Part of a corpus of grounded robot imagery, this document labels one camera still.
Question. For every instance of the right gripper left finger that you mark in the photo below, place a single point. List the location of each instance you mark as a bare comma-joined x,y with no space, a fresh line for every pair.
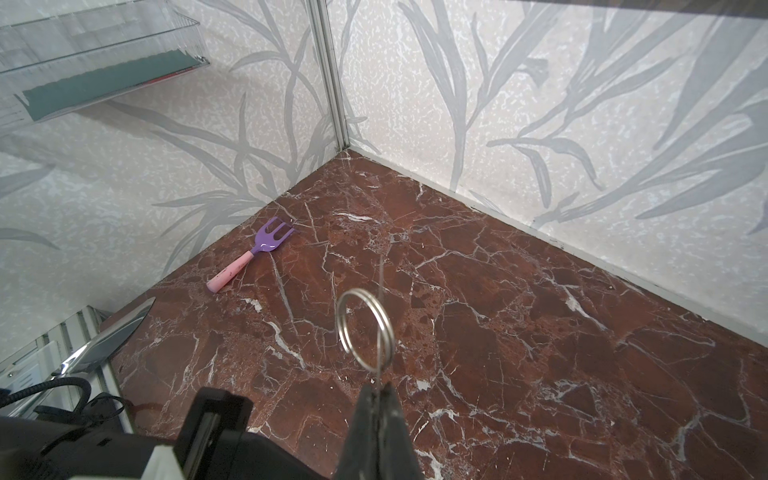
359,456

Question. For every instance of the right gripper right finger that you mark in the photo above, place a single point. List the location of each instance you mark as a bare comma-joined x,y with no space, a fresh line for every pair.
396,456

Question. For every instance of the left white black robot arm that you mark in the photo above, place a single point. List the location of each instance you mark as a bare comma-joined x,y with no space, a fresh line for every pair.
213,443

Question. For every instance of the purple pink toy rake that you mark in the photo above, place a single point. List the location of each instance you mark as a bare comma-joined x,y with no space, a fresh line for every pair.
267,239

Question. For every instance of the clear plastic wall shelf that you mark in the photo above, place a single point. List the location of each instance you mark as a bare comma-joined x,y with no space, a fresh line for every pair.
60,56

